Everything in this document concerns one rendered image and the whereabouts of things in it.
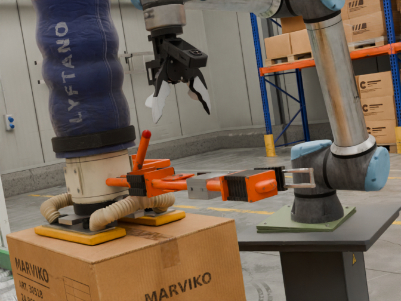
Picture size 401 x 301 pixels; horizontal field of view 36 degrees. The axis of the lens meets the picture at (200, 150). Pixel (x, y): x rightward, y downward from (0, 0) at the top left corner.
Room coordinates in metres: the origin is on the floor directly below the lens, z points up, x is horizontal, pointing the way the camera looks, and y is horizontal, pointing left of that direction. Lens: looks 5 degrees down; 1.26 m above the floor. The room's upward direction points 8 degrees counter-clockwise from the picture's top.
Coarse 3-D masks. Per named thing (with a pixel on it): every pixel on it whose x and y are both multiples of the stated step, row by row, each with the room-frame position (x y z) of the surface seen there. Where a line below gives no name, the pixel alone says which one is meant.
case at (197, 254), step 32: (128, 224) 1.66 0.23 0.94; (192, 224) 1.53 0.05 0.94; (224, 224) 1.50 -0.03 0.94; (32, 256) 1.61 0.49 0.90; (64, 256) 1.42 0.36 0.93; (96, 256) 1.34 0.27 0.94; (128, 256) 1.34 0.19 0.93; (160, 256) 1.39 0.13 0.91; (192, 256) 1.44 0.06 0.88; (224, 256) 1.50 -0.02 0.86; (32, 288) 1.65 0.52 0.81; (64, 288) 1.45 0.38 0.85; (96, 288) 1.30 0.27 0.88; (128, 288) 1.34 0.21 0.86; (160, 288) 1.38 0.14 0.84; (192, 288) 1.43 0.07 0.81; (224, 288) 1.49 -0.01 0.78
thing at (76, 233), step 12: (60, 216) 1.65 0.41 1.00; (36, 228) 1.69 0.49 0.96; (48, 228) 1.65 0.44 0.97; (60, 228) 1.60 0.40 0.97; (72, 228) 1.57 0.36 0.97; (84, 228) 1.54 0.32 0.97; (108, 228) 1.50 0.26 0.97; (120, 228) 1.50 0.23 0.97; (72, 240) 1.52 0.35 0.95; (84, 240) 1.47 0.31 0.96; (96, 240) 1.45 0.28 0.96; (108, 240) 1.47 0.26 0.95
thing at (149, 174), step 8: (144, 168) 1.50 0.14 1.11; (152, 168) 1.51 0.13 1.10; (160, 168) 1.50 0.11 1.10; (168, 168) 1.45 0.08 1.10; (128, 176) 1.45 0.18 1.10; (136, 176) 1.42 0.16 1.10; (144, 176) 1.41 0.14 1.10; (152, 176) 1.42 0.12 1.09; (160, 176) 1.43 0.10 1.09; (128, 184) 1.47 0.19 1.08; (136, 184) 1.44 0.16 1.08; (144, 184) 1.41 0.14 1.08; (136, 192) 1.43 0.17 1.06; (144, 192) 1.41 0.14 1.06; (152, 192) 1.41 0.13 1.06; (160, 192) 1.43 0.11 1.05; (168, 192) 1.44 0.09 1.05
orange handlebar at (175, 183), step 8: (144, 160) 1.94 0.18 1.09; (152, 160) 1.91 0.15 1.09; (160, 160) 1.87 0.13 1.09; (168, 160) 1.85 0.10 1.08; (168, 176) 1.44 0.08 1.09; (176, 176) 1.37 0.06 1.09; (184, 176) 1.36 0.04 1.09; (192, 176) 1.37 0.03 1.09; (112, 184) 1.56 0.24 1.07; (120, 184) 1.52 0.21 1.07; (152, 184) 1.41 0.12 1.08; (160, 184) 1.38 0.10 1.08; (168, 184) 1.36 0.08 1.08; (176, 184) 1.33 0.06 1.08; (184, 184) 1.31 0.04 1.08; (208, 184) 1.25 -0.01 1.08; (216, 184) 1.23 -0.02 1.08; (256, 184) 1.14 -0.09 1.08; (264, 184) 1.14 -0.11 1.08; (272, 184) 1.14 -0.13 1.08
